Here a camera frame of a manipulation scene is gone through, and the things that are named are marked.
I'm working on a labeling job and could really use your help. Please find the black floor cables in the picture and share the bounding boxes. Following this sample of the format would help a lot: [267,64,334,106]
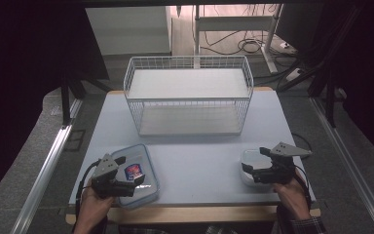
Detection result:
[200,28,276,57]

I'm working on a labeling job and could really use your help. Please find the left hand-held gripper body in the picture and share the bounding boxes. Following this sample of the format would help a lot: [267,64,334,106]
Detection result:
[91,153,136,200]

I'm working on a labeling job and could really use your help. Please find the black metal stand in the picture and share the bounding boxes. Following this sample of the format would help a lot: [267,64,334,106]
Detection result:
[58,72,113,127]
[306,62,340,129]

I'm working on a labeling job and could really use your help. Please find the person's right hand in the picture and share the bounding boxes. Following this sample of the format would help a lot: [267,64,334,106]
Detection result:
[272,176,311,222]

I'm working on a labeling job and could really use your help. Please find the white power strip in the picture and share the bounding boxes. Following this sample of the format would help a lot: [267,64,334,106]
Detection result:
[284,67,304,83]

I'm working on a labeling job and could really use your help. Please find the white wire rack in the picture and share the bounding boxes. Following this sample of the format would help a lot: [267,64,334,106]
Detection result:
[123,55,255,137]

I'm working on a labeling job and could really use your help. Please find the dark floor grate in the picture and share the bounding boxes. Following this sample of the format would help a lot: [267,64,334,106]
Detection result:
[63,129,88,152]

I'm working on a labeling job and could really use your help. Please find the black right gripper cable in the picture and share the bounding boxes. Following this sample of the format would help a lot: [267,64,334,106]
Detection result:
[291,132,314,211]

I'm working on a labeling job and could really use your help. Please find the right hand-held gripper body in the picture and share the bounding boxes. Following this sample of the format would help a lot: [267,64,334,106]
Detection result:
[251,141,313,185]

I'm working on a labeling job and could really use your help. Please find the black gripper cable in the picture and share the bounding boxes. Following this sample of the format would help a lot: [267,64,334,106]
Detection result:
[291,132,314,211]
[75,159,102,215]

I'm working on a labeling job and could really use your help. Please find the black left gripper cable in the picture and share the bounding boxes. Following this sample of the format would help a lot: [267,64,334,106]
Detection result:
[75,159,102,215]

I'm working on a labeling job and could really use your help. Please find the white cabinet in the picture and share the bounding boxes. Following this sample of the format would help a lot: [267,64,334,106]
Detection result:
[85,5,172,57]

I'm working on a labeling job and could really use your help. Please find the aluminium rail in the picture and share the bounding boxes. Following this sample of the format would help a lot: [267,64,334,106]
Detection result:
[10,97,84,234]
[309,97,374,234]

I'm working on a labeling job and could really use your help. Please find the black curtain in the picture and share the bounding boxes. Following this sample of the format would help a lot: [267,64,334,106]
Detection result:
[0,3,110,209]
[274,3,374,160]

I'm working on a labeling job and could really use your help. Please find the white plastic container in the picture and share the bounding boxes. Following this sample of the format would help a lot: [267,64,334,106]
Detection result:
[240,148,276,188]

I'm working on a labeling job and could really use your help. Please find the white metal desk frame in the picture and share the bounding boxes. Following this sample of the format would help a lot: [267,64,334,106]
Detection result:
[192,3,284,75]

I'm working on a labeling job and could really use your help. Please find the person's left hand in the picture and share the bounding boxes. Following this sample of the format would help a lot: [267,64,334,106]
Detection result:
[77,186,116,227]

